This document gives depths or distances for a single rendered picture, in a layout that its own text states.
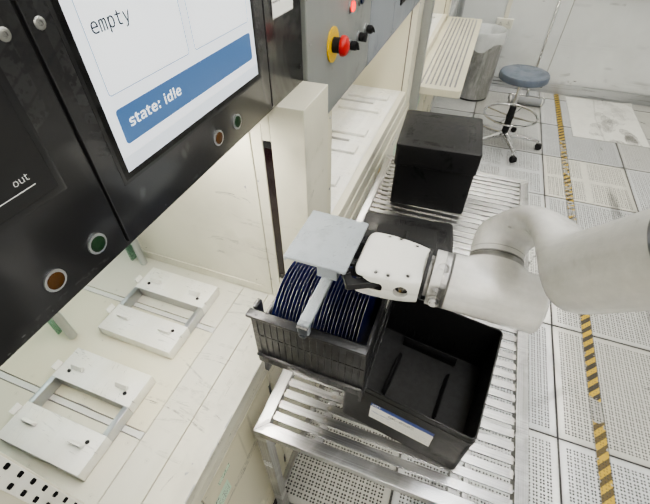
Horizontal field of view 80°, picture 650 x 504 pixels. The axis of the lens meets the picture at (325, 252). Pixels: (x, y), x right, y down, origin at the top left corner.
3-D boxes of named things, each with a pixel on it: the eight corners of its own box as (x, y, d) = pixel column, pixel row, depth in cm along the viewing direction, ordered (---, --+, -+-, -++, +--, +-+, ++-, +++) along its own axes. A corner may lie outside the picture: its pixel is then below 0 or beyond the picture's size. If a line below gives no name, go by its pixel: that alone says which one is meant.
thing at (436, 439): (339, 411, 93) (342, 376, 81) (383, 326, 111) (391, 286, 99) (455, 472, 84) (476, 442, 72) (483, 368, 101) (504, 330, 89)
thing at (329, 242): (356, 420, 72) (371, 317, 50) (259, 382, 78) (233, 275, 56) (389, 319, 89) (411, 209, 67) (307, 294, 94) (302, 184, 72)
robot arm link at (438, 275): (436, 321, 58) (416, 315, 59) (445, 279, 64) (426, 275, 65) (448, 283, 52) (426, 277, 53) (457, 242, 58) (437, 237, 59)
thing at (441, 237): (446, 312, 114) (457, 283, 105) (347, 294, 119) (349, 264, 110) (447, 245, 135) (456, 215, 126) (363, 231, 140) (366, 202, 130)
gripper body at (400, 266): (421, 317, 58) (349, 296, 61) (433, 270, 65) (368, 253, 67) (431, 284, 53) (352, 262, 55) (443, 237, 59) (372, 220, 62)
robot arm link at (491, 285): (459, 239, 56) (444, 300, 53) (560, 263, 52) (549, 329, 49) (451, 259, 63) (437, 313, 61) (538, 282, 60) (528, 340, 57)
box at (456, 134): (463, 215, 146) (482, 156, 128) (387, 202, 152) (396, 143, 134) (466, 174, 166) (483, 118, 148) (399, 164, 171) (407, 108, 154)
